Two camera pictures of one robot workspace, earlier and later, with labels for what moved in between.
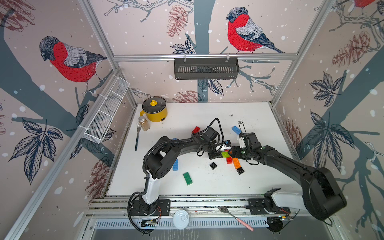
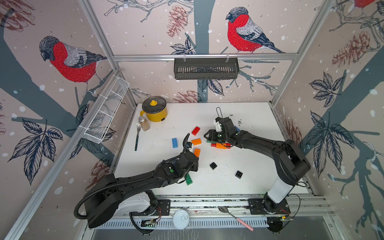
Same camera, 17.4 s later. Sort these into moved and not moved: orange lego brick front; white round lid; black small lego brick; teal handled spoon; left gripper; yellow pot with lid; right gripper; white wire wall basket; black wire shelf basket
Moved: right gripper; left gripper; orange lego brick front
Not moved: white wire wall basket; teal handled spoon; yellow pot with lid; black wire shelf basket; black small lego brick; white round lid
